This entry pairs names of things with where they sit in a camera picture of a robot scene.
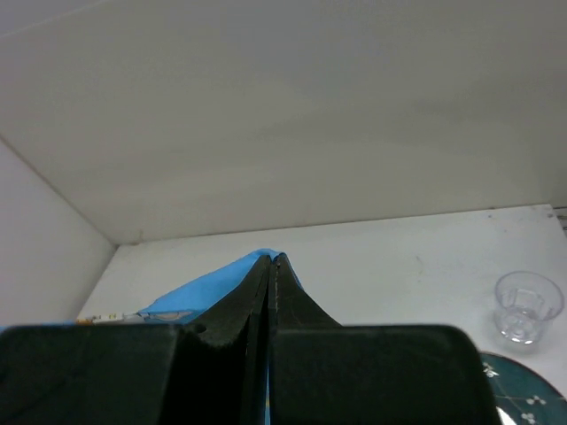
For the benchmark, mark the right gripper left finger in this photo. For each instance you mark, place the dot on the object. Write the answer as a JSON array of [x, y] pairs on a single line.
[[219, 372]]

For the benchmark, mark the blue space print placemat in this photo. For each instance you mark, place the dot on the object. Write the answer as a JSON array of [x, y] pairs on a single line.
[[185, 304]]

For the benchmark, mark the teal ceramic plate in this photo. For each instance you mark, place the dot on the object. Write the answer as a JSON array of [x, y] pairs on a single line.
[[522, 394]]

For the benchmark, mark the clear plastic cup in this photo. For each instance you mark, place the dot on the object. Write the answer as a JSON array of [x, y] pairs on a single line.
[[526, 303]]

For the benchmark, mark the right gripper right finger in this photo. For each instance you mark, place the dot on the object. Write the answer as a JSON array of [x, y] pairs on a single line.
[[303, 372]]

